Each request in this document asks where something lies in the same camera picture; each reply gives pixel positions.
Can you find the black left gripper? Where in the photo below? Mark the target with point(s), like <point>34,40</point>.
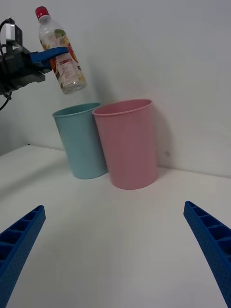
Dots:
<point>16,69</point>

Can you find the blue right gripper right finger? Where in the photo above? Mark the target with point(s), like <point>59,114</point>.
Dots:
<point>211,245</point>

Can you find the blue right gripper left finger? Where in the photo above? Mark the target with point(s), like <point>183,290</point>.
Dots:
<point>19,250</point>

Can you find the clear bottle with red cap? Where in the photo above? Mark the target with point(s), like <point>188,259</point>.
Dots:
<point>50,33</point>

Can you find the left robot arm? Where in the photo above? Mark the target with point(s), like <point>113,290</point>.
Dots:
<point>10,32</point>

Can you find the pale blue plastic bin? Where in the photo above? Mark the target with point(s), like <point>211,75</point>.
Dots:
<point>79,149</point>

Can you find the pink plastic bin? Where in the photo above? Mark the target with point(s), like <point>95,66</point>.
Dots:
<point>130,149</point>

